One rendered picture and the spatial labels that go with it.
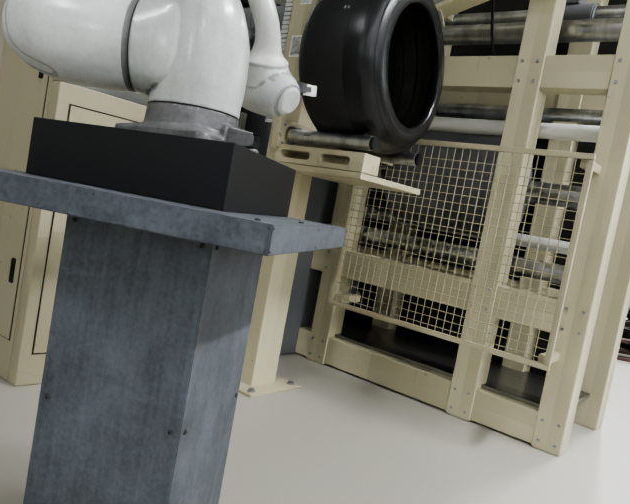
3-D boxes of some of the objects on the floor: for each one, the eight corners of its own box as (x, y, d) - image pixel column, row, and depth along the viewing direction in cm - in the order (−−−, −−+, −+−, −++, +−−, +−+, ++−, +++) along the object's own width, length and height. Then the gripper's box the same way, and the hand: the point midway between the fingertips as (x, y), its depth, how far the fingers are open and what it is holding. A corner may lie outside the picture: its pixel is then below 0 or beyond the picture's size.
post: (225, 377, 223) (350, -333, 205) (250, 373, 234) (372, -303, 216) (250, 389, 215) (382, -350, 197) (275, 384, 226) (403, -317, 208)
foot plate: (199, 373, 222) (200, 367, 222) (250, 366, 244) (251, 361, 243) (250, 397, 206) (251, 391, 206) (300, 388, 227) (301, 382, 227)
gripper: (276, 65, 152) (333, 78, 171) (240, 65, 160) (299, 77, 179) (273, 95, 154) (331, 105, 172) (238, 94, 162) (296, 103, 180)
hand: (307, 90), depth 173 cm, fingers closed
